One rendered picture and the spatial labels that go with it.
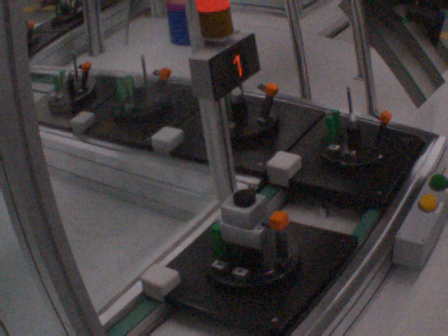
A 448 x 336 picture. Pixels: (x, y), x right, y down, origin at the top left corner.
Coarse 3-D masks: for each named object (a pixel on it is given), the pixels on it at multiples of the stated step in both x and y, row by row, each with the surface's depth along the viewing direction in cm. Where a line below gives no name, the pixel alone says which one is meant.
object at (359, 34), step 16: (288, 0) 146; (352, 0) 136; (288, 16) 149; (352, 32) 178; (304, 48) 153; (368, 48) 142; (304, 64) 154; (368, 64) 143; (304, 80) 156; (368, 80) 146; (304, 96) 159; (368, 96) 148; (368, 112) 150
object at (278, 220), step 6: (276, 210) 104; (270, 216) 103; (276, 216) 102; (282, 216) 102; (264, 222) 104; (270, 222) 103; (276, 222) 102; (282, 222) 102; (288, 222) 103; (270, 228) 104; (276, 228) 103; (282, 228) 102; (276, 234) 104; (282, 234) 103; (276, 240) 104; (282, 240) 104; (276, 246) 105; (282, 246) 104; (282, 252) 105; (288, 252) 106; (282, 258) 105
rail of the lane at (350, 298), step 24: (432, 144) 134; (408, 168) 126; (432, 168) 128; (408, 192) 123; (384, 216) 117; (384, 240) 111; (360, 264) 108; (384, 264) 111; (336, 288) 104; (360, 288) 103; (312, 312) 100; (336, 312) 99; (360, 312) 108
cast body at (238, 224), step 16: (240, 192) 105; (224, 208) 104; (240, 208) 104; (256, 208) 104; (224, 224) 106; (240, 224) 104; (256, 224) 105; (224, 240) 108; (240, 240) 106; (256, 240) 104
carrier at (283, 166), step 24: (336, 120) 133; (360, 120) 143; (312, 144) 138; (336, 144) 133; (360, 144) 131; (384, 144) 131; (408, 144) 133; (288, 168) 129; (312, 168) 131; (336, 168) 129; (360, 168) 127; (384, 168) 128; (312, 192) 128; (336, 192) 124; (360, 192) 123; (384, 192) 121
